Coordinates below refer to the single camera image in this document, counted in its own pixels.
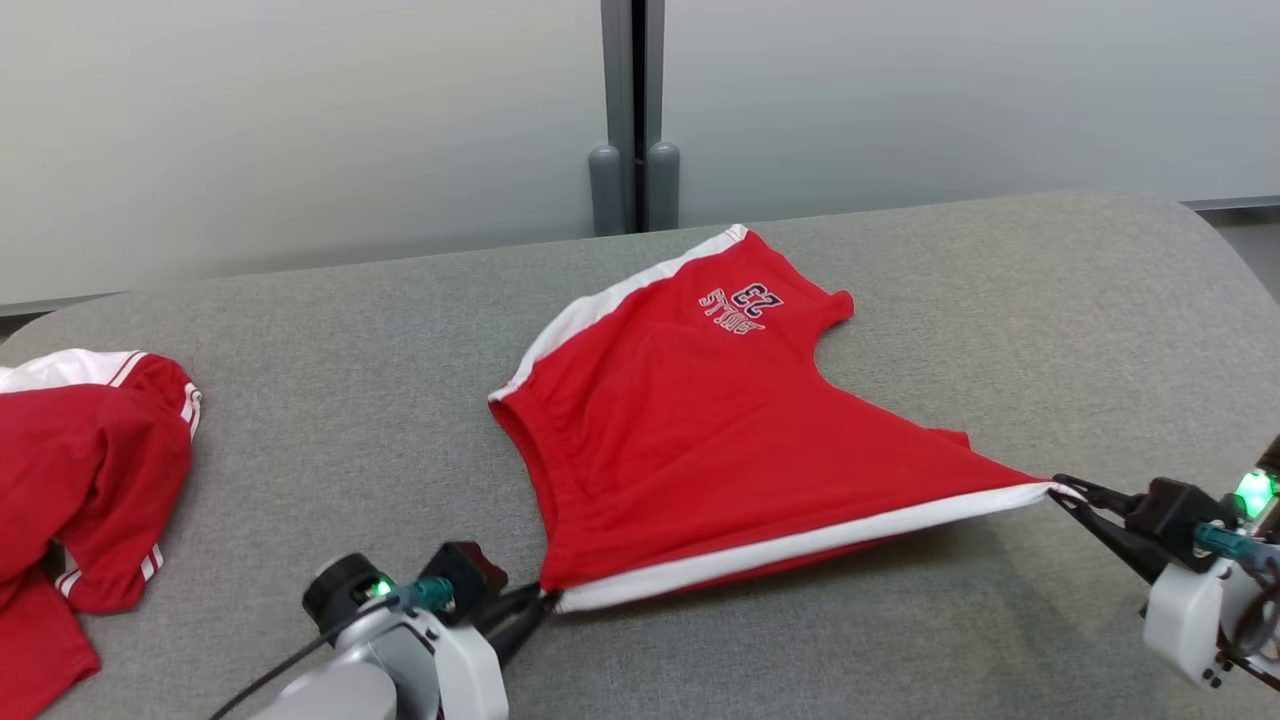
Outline red white striped garment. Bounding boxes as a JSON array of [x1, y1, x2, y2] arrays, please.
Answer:
[[0, 347, 203, 720]]

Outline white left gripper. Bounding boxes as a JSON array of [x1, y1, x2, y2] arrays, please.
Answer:
[[395, 585, 562, 720]]

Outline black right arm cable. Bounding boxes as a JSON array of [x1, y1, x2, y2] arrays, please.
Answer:
[[1215, 540, 1280, 693]]

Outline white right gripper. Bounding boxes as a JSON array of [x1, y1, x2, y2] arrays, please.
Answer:
[[1048, 474, 1280, 693]]

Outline red shorts with number print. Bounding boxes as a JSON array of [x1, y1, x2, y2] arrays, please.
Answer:
[[487, 224, 1088, 615]]

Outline grey cylinder post foot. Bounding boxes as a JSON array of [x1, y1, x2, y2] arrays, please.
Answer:
[[645, 140, 682, 232], [587, 143, 627, 237]]

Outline teal left camera cable connector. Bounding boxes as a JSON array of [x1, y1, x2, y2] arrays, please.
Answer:
[[398, 576, 457, 613]]

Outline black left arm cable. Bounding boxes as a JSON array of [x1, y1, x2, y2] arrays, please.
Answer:
[[208, 598, 403, 720]]

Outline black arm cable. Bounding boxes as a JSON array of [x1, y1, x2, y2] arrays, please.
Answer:
[[208, 598, 403, 720], [1215, 540, 1280, 693]]

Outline teal right camera cable connector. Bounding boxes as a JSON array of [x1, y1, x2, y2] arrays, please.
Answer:
[[1192, 521, 1258, 563]]

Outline grey metal partition post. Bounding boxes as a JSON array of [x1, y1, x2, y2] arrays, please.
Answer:
[[599, 0, 668, 236]]

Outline teal camera cable connector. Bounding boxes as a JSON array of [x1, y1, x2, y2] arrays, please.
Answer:
[[398, 576, 457, 613], [1192, 521, 1258, 563]]

